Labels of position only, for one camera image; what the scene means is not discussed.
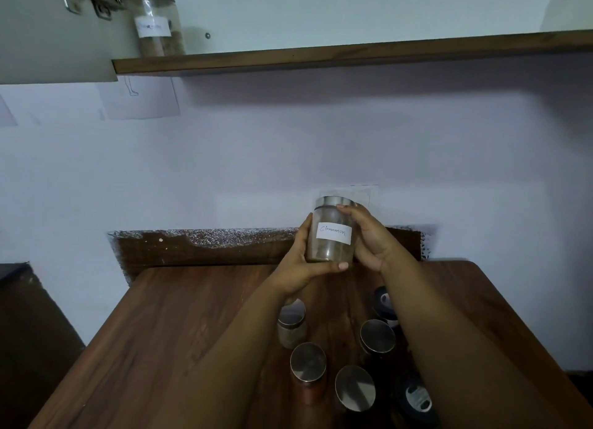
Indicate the person's right hand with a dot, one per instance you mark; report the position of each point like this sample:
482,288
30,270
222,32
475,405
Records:
375,250

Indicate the person's left hand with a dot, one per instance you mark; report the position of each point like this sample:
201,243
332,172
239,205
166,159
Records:
289,276

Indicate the person's right thumb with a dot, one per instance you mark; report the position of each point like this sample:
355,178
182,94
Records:
354,211

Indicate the person's left thumb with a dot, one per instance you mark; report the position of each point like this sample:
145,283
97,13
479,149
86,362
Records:
326,267

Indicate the labelled glass jar brown powder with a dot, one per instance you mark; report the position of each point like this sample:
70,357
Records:
330,250

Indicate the person's left forearm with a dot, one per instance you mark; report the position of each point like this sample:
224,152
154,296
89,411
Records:
231,364

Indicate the person's right forearm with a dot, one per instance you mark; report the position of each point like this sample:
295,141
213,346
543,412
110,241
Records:
454,345

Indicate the black-lid jar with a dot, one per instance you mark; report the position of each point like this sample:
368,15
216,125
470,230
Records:
383,303
417,398

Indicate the steel-lid jar pale contents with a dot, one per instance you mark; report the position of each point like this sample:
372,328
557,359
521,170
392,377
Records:
291,327

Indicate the steel-lid jar dark contents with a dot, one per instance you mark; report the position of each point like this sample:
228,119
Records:
377,337
355,389

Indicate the steel-lid jar orange contents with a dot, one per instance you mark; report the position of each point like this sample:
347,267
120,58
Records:
308,364

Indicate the wooden backsplash board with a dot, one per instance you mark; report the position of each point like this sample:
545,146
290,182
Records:
185,250

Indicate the tall labelled glass spice jar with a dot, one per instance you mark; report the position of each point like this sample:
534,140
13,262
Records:
155,12

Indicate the dark side counter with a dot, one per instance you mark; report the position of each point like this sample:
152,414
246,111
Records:
28,340

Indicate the grey cabinet door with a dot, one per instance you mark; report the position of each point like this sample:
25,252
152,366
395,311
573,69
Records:
51,44

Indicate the dark wooden wall shelf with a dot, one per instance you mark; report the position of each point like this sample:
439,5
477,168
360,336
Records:
370,51

